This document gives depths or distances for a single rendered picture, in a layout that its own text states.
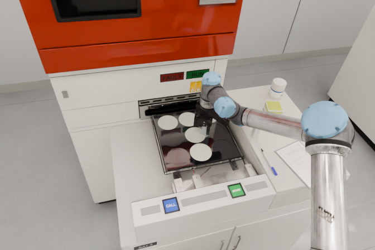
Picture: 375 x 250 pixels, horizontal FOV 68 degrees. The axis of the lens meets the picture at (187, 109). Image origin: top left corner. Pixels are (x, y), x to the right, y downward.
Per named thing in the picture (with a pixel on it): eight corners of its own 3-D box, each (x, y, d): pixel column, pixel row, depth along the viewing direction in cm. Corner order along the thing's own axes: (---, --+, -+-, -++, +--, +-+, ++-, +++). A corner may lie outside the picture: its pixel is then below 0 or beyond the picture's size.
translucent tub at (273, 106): (261, 110, 142) (265, 100, 137) (276, 110, 142) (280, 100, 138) (264, 120, 137) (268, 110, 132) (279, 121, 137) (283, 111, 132)
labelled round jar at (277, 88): (265, 92, 153) (270, 78, 146) (277, 90, 154) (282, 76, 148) (272, 100, 148) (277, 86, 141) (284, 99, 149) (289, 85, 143)
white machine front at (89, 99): (68, 129, 145) (46, 65, 117) (217, 107, 163) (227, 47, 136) (68, 134, 143) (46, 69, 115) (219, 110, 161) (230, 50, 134)
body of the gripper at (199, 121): (196, 115, 133) (197, 96, 125) (214, 118, 132) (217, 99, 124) (193, 126, 127) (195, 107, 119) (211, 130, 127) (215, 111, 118)
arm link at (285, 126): (365, 132, 91) (240, 105, 125) (360, 120, 83) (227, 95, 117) (354, 166, 89) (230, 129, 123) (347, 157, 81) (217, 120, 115)
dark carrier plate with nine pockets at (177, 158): (153, 116, 145) (153, 115, 144) (215, 106, 152) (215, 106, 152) (167, 171, 121) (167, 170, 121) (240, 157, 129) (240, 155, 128)
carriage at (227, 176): (171, 187, 120) (171, 183, 118) (248, 170, 129) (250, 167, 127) (175, 203, 115) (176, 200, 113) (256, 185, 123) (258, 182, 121)
